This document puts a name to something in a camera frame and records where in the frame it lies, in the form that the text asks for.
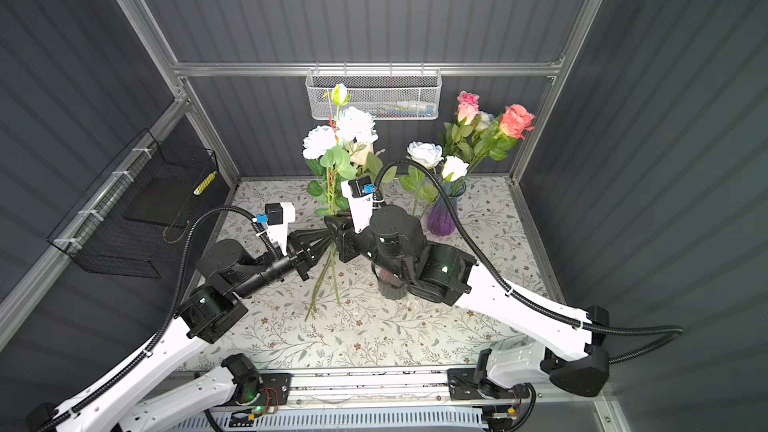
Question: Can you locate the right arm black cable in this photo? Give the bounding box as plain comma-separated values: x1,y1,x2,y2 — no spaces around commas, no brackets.
373,159,685,366

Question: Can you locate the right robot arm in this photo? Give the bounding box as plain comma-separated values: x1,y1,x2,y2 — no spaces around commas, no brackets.
324,205,609,398

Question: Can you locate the coral pink rose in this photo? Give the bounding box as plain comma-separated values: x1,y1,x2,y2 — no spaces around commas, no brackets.
469,104,535,173

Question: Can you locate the light pink rose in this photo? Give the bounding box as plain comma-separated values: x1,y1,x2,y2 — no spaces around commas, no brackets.
443,102,479,162

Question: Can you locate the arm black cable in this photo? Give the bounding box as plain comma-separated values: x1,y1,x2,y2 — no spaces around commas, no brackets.
32,205,283,432
373,159,685,366

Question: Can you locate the white blue rose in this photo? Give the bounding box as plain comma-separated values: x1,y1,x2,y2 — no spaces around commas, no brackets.
399,141,443,215

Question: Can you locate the black wire side basket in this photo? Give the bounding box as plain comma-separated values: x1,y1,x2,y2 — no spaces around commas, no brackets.
48,134,218,279

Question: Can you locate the white wire wall basket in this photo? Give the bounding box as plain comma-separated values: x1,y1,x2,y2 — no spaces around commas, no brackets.
305,71,443,121

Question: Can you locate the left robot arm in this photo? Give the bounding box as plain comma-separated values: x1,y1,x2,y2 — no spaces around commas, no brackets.
27,230,333,431

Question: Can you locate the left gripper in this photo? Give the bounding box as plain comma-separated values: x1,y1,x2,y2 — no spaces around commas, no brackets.
233,226,332,304

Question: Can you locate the yellow marker pen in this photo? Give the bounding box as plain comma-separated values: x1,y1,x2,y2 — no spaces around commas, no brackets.
193,171,218,196

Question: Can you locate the blue purple glass vase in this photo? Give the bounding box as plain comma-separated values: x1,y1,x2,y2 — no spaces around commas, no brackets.
427,181,466,237

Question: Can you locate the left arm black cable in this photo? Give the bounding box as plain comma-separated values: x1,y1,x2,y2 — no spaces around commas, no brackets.
32,205,283,432

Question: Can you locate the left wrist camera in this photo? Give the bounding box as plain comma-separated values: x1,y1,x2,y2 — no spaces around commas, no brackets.
251,202,296,257

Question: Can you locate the magenta pink rose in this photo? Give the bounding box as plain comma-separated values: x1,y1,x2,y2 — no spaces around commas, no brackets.
457,91,481,157

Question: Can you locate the pale pink rose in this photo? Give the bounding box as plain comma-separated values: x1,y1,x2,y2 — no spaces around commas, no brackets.
351,144,385,182

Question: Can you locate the white perforated cable tray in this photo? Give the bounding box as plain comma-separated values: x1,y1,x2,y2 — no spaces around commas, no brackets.
213,406,488,431

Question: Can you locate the red glass vase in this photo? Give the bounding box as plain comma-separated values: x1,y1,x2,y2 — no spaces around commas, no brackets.
373,265,408,300

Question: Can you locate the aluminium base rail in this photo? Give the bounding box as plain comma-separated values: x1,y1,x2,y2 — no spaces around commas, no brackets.
179,362,559,412

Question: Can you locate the white peony flower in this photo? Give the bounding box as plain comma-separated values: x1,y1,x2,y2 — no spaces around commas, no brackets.
301,83,385,322

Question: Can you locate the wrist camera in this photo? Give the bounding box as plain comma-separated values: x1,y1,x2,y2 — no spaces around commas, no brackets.
341,176,374,233
251,202,296,257

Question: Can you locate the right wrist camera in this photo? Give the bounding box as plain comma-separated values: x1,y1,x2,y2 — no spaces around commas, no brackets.
341,176,374,233

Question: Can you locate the floral patterned table mat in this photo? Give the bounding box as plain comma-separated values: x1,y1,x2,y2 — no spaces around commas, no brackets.
181,176,547,371

